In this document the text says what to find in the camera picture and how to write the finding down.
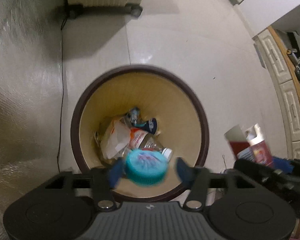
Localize clear plastic bag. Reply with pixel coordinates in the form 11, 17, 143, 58
95, 115, 130, 164

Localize teal round lid container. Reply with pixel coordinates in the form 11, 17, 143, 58
125, 149, 168, 186

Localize red snack box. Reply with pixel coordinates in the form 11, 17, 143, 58
224, 124, 273, 167

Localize crushed blue soda can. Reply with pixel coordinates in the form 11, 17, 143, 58
125, 107, 159, 135

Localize tan round trash bin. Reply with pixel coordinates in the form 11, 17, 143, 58
70, 65, 209, 202

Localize clear plastic bottle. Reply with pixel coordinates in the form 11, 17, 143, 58
129, 128, 173, 161

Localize white kitchen cabinets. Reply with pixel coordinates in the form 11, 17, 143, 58
254, 26, 300, 159

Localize black floor cable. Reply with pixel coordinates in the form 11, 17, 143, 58
57, 12, 71, 173

